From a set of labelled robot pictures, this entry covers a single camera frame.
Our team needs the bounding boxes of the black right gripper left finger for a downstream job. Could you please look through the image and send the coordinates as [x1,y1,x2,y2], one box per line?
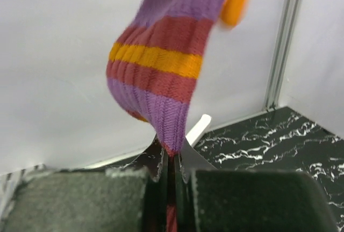
[118,139,168,231]

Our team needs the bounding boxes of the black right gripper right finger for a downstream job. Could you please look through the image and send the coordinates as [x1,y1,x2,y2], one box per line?
[174,146,215,231]

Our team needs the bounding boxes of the white drying rack frame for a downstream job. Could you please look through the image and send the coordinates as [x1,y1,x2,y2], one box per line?
[186,114,212,148]

